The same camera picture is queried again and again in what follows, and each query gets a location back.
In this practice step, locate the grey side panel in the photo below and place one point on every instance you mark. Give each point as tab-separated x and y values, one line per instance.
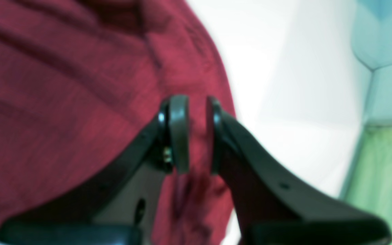
372	45

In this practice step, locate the dark red t-shirt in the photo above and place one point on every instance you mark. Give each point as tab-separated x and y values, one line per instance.
79	79

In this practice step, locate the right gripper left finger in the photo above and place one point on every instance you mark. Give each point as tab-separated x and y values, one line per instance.
118	205

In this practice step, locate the green cloth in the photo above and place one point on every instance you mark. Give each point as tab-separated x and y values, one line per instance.
371	184

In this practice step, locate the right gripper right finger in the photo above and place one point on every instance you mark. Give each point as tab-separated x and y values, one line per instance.
274	206

